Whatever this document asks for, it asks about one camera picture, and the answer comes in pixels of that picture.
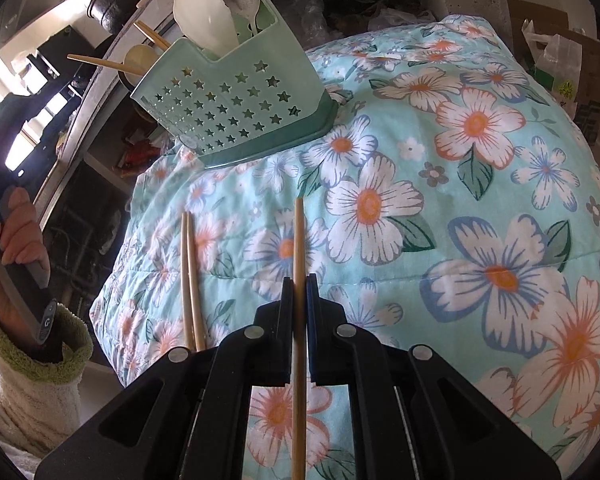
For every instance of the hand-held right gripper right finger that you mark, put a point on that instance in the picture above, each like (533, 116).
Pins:
(311, 305)

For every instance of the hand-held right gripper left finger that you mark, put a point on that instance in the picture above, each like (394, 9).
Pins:
(289, 305)

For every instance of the green star-cut utensil holder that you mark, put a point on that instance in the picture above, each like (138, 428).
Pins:
(220, 110)

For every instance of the small cream spoon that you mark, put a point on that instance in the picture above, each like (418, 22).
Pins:
(140, 57)

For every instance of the white rice paddle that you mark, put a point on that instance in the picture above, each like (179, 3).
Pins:
(200, 20)

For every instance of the person's left hand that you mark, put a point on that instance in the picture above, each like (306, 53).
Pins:
(22, 230)

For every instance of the floral blue blanket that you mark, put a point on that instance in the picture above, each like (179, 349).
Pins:
(430, 210)

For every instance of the red snack packets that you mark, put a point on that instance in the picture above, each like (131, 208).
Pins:
(137, 157)

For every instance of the crumpled clear plastic bag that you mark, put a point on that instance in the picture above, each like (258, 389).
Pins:
(302, 10)

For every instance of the white plastic bag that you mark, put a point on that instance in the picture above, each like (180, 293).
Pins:
(395, 15)

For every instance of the black cooking pot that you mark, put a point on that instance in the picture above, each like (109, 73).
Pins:
(110, 10)

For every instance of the white green printed bag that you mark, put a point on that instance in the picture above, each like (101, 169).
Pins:
(555, 70)

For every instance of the cardboard box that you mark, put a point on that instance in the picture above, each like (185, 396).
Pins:
(595, 75)

